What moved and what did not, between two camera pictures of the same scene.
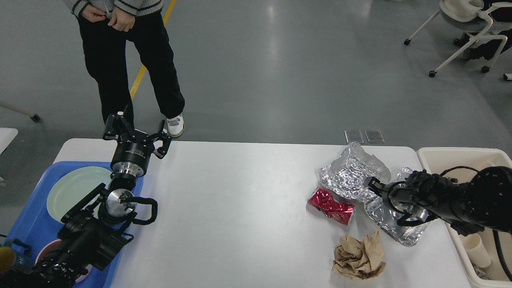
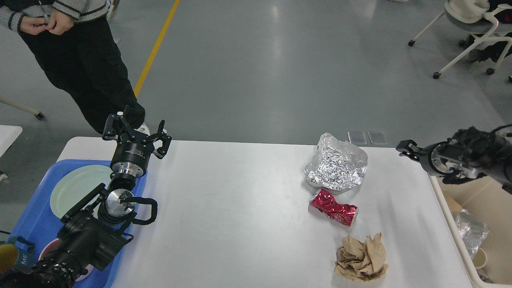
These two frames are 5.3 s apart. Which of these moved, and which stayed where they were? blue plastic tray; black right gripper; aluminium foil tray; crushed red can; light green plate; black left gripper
Moved: black right gripper; aluminium foil tray
Stayed: crushed red can; blue plastic tray; black left gripper; light green plate
